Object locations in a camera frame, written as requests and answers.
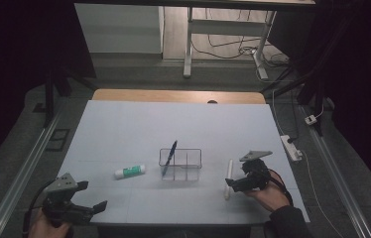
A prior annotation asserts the white pen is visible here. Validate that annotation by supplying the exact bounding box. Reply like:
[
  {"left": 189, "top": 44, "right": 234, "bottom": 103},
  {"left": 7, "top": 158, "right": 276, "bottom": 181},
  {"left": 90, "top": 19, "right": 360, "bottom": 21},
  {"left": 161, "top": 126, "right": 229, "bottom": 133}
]
[{"left": 223, "top": 159, "right": 234, "bottom": 201}]

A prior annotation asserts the metal floor rail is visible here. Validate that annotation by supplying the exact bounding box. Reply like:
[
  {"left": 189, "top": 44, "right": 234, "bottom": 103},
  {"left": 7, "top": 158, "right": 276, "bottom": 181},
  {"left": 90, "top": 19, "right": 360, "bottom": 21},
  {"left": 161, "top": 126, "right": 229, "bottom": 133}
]
[
  {"left": 301, "top": 105, "right": 371, "bottom": 238},
  {"left": 0, "top": 108, "right": 62, "bottom": 238}
]

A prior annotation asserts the white cabinet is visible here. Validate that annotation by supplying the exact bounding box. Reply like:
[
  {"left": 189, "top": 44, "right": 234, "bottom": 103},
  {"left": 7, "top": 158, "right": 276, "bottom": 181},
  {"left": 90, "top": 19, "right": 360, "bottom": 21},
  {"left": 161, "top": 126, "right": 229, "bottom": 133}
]
[{"left": 74, "top": 3, "right": 165, "bottom": 55}]

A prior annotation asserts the blue pen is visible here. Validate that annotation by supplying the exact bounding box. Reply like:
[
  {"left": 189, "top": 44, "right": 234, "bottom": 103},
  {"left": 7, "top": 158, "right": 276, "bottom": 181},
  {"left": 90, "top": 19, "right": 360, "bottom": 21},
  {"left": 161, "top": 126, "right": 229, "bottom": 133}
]
[{"left": 161, "top": 140, "right": 179, "bottom": 178}]

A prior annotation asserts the green and white glue stick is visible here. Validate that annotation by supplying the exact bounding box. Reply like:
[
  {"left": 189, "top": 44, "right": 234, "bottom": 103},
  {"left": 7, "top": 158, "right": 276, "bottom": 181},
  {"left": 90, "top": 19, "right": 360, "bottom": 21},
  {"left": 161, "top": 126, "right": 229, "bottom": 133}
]
[{"left": 113, "top": 164, "right": 147, "bottom": 179}]

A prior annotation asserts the black floor cable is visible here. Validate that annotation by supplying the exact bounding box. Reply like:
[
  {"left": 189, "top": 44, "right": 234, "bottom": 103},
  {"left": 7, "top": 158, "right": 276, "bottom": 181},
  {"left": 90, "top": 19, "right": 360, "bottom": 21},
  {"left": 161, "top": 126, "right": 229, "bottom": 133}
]
[{"left": 191, "top": 33, "right": 264, "bottom": 61}]

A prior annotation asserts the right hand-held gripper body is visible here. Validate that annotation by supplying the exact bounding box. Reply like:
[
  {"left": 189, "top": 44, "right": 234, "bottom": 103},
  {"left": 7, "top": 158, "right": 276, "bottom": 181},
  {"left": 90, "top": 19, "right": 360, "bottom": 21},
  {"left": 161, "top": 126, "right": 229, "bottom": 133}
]
[{"left": 237, "top": 150, "right": 274, "bottom": 193}]

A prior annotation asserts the person's right hand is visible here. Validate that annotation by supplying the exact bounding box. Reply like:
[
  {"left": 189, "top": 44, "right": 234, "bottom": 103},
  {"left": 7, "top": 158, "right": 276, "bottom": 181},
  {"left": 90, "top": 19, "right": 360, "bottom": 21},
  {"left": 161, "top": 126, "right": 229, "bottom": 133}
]
[{"left": 243, "top": 179, "right": 292, "bottom": 213}]

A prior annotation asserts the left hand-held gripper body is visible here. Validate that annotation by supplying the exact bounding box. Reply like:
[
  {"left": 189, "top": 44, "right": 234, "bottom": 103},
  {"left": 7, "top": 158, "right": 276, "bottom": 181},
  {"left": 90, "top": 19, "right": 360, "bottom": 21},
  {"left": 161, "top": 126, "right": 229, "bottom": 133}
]
[{"left": 41, "top": 172, "right": 95, "bottom": 229}]

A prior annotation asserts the white desk frame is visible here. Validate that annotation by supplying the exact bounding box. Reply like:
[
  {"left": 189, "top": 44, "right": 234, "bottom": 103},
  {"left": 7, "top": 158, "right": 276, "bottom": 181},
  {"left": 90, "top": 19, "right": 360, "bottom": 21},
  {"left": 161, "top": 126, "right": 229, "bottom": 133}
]
[{"left": 183, "top": 6, "right": 278, "bottom": 80}]

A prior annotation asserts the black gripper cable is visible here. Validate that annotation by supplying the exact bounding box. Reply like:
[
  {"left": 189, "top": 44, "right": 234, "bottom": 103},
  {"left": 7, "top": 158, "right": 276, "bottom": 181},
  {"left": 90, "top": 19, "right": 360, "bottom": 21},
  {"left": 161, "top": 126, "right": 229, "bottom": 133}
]
[
  {"left": 267, "top": 169, "right": 295, "bottom": 207},
  {"left": 22, "top": 179, "right": 58, "bottom": 238}
]

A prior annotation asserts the thin white cable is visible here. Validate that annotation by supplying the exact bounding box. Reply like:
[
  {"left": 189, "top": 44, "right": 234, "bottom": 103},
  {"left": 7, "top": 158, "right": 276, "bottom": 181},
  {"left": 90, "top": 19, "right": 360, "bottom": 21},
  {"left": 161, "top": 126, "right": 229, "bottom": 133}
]
[{"left": 301, "top": 150, "right": 337, "bottom": 238}]

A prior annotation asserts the black metal stand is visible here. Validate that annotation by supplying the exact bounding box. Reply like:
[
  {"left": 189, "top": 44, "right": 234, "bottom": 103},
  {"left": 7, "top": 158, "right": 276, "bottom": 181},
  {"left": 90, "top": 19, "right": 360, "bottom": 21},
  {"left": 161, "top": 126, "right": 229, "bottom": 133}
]
[
  {"left": 43, "top": 65, "right": 99, "bottom": 129},
  {"left": 261, "top": 62, "right": 327, "bottom": 137}
]

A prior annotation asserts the person's left hand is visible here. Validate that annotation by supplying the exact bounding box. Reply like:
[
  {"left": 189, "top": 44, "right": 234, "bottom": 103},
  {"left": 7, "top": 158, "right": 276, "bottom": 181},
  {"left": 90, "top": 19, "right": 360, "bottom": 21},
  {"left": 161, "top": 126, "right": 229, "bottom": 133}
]
[{"left": 28, "top": 207, "right": 72, "bottom": 238}]

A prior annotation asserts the clear plastic desk organizer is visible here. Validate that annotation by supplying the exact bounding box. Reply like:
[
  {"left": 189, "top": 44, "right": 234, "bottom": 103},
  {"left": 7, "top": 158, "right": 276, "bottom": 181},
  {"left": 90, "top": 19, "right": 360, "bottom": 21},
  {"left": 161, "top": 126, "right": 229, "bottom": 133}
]
[{"left": 158, "top": 148, "right": 203, "bottom": 181}]

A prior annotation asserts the black floor socket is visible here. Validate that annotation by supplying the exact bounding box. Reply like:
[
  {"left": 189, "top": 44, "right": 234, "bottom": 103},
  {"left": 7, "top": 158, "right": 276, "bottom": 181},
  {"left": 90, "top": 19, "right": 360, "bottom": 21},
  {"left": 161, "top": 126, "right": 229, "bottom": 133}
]
[{"left": 46, "top": 128, "right": 71, "bottom": 153}]

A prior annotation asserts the white table mat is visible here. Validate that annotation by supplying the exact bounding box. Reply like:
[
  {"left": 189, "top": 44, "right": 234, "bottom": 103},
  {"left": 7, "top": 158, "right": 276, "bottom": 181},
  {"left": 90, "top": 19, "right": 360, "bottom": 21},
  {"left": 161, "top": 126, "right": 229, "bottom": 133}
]
[{"left": 56, "top": 99, "right": 310, "bottom": 226}]

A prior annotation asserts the white power strip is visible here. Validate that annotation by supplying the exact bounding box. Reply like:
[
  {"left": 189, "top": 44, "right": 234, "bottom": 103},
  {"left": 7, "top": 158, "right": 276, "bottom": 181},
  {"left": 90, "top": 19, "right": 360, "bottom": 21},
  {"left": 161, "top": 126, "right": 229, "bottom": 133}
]
[{"left": 280, "top": 134, "right": 304, "bottom": 163}]

